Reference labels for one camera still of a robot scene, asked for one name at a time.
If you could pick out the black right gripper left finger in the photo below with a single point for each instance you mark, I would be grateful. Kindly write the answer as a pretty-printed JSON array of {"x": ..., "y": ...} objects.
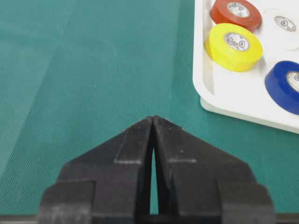
[{"x": 109, "y": 184}]

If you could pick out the orange tape roll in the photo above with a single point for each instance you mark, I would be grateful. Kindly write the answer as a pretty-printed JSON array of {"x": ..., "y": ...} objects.
[{"x": 238, "y": 12}]

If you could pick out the yellow tape roll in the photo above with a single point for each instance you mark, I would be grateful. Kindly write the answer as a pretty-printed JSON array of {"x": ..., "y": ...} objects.
[{"x": 233, "y": 47}]

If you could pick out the white plastic case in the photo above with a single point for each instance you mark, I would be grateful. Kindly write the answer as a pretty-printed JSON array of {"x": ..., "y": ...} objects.
[{"x": 242, "y": 95}]

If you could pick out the white tape roll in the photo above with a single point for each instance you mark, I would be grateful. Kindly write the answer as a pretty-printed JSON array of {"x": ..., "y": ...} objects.
[{"x": 280, "y": 28}]

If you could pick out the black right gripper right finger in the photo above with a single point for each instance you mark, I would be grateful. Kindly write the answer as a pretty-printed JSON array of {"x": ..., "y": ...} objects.
[{"x": 206, "y": 184}]

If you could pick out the blue tape roll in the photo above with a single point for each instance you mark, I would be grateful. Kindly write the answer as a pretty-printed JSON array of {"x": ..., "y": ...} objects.
[{"x": 282, "y": 84}]

